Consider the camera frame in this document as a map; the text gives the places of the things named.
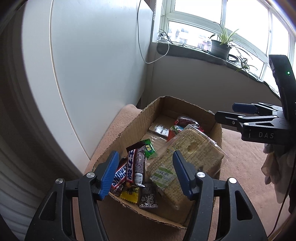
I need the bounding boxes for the cracker pack clear wrapper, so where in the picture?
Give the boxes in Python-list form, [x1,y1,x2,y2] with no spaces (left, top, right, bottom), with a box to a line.
[145,125,228,209]

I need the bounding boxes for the dried fruit red clear packet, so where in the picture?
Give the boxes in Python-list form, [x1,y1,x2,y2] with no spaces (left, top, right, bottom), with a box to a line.
[174,116,204,132]

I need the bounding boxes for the black candy packet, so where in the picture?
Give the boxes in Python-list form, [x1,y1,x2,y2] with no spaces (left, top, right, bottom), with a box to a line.
[139,183,158,209]

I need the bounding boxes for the light green candy packet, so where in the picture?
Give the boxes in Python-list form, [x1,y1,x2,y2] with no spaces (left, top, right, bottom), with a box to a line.
[141,138,156,159]

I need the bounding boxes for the Chinese Snickers bar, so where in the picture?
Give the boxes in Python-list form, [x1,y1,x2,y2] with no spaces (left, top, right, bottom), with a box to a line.
[126,141,145,188]

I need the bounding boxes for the yellow candy packet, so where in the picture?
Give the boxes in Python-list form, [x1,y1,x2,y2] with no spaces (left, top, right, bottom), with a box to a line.
[119,186,139,204]

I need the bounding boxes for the brown Snickers bar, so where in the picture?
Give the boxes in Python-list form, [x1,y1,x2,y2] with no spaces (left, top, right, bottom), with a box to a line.
[110,157,127,197]

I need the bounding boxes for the yellow ball candy green wrapper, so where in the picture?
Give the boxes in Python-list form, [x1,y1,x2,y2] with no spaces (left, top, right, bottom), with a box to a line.
[166,125,184,142]

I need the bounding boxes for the brown cardboard box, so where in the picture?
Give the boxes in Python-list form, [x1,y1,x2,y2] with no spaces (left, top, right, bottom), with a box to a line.
[91,95,223,230]

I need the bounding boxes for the white cloth glove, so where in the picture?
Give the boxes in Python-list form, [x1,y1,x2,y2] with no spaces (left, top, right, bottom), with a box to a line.
[261,144,295,203]

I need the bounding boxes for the small spider plant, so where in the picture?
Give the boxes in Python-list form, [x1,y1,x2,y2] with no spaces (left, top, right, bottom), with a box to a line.
[235,51,258,76]

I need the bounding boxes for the potted spider plant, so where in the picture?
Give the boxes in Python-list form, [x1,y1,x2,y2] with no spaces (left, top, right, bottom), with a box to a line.
[209,24,238,60]

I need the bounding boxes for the white cabinet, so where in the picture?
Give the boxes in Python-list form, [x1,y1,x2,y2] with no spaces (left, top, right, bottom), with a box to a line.
[21,1,152,173]

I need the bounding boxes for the white window frame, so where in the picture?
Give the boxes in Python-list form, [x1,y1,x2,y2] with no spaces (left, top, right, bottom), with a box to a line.
[154,0,295,94]

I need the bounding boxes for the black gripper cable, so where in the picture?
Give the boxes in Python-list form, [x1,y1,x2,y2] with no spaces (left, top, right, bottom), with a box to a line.
[269,180,293,235]

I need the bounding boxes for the black tangled charger cables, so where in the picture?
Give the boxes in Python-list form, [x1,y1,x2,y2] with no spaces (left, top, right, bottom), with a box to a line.
[157,28,183,47]

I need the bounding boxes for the white hanging cable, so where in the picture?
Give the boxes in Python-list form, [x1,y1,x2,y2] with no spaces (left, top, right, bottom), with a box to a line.
[136,0,171,65]

